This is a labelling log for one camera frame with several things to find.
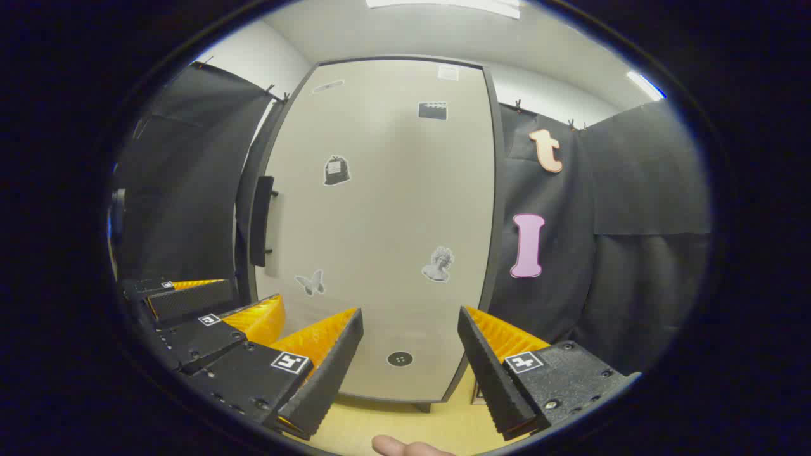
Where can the black backdrop cloth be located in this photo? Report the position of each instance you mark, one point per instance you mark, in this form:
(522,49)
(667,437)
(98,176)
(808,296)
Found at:
(640,253)

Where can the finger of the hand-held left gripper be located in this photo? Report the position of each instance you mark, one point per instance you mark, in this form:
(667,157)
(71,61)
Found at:
(203,342)
(190,303)

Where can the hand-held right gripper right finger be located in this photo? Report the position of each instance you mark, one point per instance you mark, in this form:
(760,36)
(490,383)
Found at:
(491,373)

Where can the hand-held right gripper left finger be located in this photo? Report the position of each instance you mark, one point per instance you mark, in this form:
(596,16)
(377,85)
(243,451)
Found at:
(329,370)

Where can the ceiling light panel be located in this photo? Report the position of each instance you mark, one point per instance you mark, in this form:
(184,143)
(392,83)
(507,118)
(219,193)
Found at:
(645,84)
(443,5)

